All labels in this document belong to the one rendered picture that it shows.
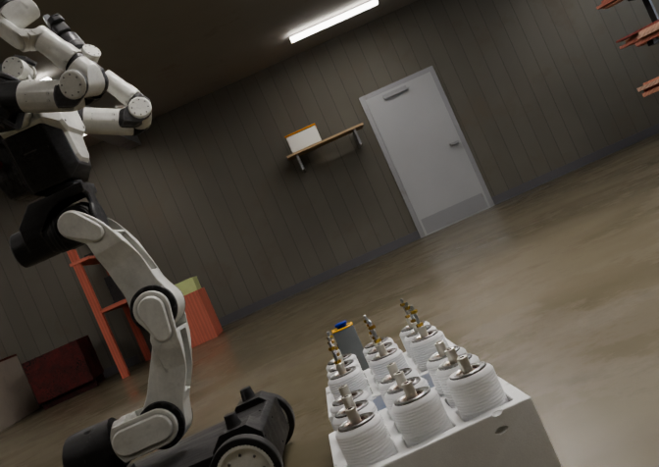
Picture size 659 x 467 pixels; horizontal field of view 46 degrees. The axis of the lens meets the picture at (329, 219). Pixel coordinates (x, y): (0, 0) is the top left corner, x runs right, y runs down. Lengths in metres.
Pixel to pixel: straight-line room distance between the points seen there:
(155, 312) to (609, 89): 9.96
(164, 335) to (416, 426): 1.06
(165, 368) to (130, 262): 0.33
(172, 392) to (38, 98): 0.93
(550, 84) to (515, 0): 1.30
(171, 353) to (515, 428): 1.20
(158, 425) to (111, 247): 0.54
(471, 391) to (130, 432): 1.23
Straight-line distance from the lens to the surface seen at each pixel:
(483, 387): 1.50
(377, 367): 2.03
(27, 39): 2.25
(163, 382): 2.42
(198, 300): 9.45
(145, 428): 2.41
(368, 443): 1.49
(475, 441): 1.49
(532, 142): 11.35
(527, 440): 1.51
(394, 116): 11.04
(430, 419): 1.49
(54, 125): 2.43
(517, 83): 11.42
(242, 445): 2.18
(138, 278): 2.40
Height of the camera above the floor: 0.61
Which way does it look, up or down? 1 degrees up
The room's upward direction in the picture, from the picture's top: 24 degrees counter-clockwise
